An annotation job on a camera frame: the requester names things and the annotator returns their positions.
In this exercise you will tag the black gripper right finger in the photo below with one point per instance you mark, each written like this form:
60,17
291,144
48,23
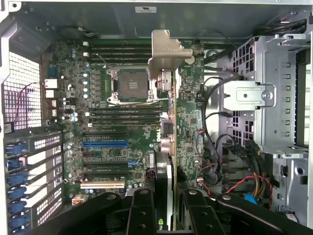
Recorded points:
200,215

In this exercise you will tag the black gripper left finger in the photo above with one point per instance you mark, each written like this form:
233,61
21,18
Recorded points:
141,213

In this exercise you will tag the white expansion slot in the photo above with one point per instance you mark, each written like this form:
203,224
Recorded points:
102,185

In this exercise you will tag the long black expansion slot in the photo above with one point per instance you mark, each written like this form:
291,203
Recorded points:
105,174
105,164
105,134

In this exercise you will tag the green motherboard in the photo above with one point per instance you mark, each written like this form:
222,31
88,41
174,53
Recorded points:
122,151

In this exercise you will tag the white motherboard power plug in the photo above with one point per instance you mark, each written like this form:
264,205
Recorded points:
78,200

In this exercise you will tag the blue expansion slot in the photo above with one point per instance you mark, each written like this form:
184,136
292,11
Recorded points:
105,144

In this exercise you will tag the short black expansion slot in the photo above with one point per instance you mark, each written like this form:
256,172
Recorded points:
89,154

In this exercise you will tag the black RAM slot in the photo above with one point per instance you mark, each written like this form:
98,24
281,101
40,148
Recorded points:
124,113
124,125
124,108
119,45
119,55
124,120
119,60
119,50

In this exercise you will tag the small metal disk bay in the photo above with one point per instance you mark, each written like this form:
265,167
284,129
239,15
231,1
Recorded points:
296,176

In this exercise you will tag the large metal disk bay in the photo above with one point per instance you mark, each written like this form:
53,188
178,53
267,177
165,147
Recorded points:
274,122

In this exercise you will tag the metal CPU socket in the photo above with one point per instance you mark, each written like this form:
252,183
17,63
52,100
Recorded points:
132,84

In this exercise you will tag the small black sensor box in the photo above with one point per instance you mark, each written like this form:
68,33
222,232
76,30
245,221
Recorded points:
7,127

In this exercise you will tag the black grey PC case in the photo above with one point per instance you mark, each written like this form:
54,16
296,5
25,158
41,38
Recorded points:
195,22

